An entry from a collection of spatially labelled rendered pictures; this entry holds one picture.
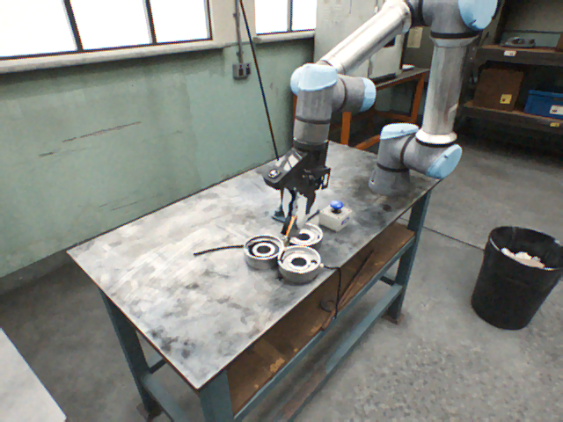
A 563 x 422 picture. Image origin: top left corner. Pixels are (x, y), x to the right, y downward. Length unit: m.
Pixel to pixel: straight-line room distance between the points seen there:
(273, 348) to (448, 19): 0.96
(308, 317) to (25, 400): 0.72
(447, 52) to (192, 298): 0.88
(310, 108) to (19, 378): 0.86
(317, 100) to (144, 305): 0.59
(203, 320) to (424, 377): 1.18
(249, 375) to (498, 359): 1.28
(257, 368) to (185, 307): 0.29
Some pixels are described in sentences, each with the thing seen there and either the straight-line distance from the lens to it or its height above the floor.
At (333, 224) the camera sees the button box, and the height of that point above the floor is 0.82.
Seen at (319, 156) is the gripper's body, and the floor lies 1.08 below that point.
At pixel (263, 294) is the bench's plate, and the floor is 0.80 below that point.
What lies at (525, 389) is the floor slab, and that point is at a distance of 1.92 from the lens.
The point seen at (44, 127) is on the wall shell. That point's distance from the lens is 2.22.
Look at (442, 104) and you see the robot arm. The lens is 1.10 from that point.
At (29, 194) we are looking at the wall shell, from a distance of 2.29.
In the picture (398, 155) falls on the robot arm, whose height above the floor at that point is 0.96.
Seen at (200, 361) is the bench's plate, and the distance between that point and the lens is 0.74.
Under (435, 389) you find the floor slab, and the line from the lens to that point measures 1.75.
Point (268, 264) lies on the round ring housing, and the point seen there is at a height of 0.82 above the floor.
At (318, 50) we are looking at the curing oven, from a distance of 3.26.
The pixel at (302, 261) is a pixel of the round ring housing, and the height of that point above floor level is 0.82.
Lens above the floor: 1.39
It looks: 32 degrees down
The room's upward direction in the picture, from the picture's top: straight up
